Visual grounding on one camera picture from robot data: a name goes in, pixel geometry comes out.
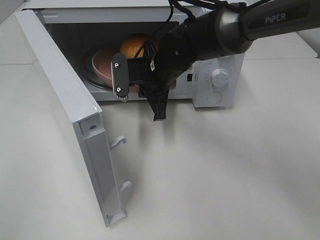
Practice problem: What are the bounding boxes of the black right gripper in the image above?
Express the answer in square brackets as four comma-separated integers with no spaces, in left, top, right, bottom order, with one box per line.
[111,42,175,121]

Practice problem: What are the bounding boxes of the toy hamburger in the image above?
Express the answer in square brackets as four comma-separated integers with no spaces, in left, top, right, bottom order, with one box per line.
[119,33,150,59]

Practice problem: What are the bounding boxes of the pink round plate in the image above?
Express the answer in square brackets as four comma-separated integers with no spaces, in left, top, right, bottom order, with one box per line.
[91,47,141,93]

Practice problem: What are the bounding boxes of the white microwave door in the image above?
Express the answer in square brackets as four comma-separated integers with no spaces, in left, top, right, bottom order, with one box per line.
[15,10,131,226]

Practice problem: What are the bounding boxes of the round white door button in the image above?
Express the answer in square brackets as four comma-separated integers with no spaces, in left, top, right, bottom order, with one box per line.
[207,92,223,105]

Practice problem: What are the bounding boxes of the white microwave knob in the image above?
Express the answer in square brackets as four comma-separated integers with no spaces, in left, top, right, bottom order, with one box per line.
[211,68,230,87]

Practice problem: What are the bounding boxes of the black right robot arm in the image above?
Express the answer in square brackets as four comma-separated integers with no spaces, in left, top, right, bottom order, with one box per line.
[111,0,320,121]

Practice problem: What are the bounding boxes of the glass microwave turntable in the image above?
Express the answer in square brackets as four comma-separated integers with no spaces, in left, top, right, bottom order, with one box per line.
[80,48,112,89]

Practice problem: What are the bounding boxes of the white microwave oven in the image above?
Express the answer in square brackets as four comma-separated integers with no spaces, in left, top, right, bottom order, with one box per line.
[15,0,245,111]

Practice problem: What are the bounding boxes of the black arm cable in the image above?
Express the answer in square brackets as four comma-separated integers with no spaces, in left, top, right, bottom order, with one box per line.
[134,0,248,58]

